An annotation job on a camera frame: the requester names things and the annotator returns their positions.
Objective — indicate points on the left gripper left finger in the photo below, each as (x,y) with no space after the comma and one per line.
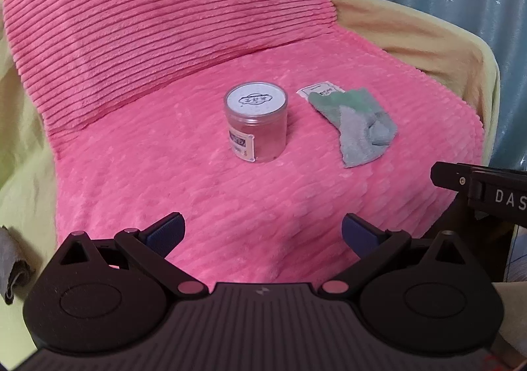
(147,249)

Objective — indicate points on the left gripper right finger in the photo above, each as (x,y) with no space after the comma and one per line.
(378,251)

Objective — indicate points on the green grey cleaning cloth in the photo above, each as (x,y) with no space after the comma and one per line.
(366,129)

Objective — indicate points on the clear plastic jar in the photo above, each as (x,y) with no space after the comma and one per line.
(257,116)

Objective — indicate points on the grey cloth at left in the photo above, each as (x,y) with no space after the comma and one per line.
(15,270)

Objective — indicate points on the white blanket label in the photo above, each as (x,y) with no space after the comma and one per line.
(322,88)

